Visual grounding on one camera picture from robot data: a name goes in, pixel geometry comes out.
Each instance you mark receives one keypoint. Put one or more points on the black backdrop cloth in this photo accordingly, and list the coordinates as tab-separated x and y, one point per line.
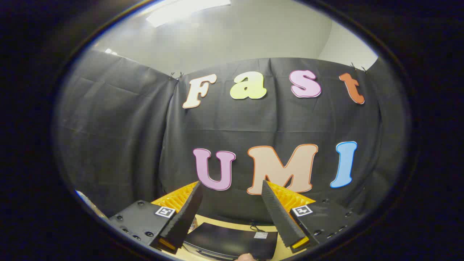
119	137

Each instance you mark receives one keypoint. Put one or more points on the black toaster oven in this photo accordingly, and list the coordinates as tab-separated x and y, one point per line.
224	239

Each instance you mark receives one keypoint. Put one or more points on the patterned grey object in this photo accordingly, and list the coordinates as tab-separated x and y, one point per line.
90	204

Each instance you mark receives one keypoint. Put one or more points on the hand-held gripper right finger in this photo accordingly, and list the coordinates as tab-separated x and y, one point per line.
277	214

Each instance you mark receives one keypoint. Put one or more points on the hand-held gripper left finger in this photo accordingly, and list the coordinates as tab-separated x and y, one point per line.
188	214

